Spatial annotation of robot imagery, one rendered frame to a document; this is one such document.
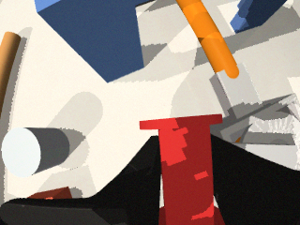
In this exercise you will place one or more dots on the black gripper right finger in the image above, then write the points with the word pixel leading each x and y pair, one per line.
pixel 252 190

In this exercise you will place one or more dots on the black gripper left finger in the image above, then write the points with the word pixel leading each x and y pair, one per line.
pixel 131 198

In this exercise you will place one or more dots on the grey cylinder with white end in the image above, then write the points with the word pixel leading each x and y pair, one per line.
pixel 29 150

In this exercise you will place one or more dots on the black mallet with wooden handle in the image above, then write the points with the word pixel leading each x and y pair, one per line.
pixel 8 50

